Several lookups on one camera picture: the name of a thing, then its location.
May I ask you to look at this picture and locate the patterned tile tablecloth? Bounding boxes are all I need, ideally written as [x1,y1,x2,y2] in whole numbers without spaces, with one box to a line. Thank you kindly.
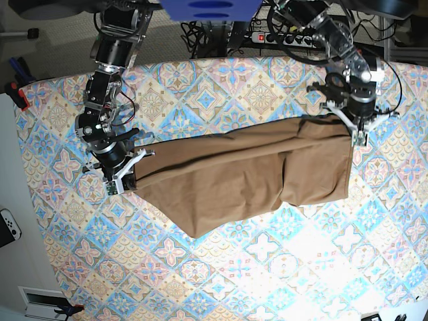
[15,63,427,320]

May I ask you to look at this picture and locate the brown t-shirt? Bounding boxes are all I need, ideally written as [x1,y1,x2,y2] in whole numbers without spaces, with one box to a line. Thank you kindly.
[135,116,353,238]

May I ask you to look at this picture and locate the white power strip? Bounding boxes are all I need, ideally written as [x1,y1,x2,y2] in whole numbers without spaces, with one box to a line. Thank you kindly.
[250,31,316,48]

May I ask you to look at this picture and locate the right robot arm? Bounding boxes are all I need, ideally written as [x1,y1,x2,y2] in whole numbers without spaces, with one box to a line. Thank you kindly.
[75,1,162,196]

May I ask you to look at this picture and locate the blue handled clamp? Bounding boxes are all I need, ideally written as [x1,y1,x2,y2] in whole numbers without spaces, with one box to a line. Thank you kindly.
[9,57,36,86]

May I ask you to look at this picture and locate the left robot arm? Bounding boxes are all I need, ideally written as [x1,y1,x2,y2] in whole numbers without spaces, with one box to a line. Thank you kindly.
[267,1,399,146]

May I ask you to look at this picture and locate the red black table clamp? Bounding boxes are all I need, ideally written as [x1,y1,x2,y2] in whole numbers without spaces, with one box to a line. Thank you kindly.
[4,82,29,111]

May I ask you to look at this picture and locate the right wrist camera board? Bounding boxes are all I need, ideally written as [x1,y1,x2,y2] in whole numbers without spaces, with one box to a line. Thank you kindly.
[103,180,124,196]

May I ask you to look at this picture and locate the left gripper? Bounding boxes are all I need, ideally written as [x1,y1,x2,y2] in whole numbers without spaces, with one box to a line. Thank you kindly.
[320,100,400,143]

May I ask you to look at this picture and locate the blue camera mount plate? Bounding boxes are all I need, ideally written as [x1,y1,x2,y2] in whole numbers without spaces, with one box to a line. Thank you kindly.
[160,0,262,21]

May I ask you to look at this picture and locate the white game controller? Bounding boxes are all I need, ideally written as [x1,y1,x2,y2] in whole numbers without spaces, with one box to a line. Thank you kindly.
[1,209,21,240]

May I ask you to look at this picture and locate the white wall vent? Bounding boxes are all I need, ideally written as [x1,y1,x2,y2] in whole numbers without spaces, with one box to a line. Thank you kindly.
[18,286,68,320]

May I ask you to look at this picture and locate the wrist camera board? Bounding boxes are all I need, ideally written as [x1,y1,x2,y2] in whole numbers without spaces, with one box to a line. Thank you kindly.
[103,180,124,196]
[351,130,368,147]

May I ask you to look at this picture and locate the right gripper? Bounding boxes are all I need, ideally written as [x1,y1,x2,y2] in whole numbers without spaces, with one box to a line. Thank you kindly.
[83,148,155,192]

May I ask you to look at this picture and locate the orange black bottom clamp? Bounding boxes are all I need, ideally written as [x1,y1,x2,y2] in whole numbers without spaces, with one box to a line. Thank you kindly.
[54,305,84,319]

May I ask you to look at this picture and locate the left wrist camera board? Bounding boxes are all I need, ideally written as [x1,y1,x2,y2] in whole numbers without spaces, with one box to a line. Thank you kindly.
[351,130,368,147]

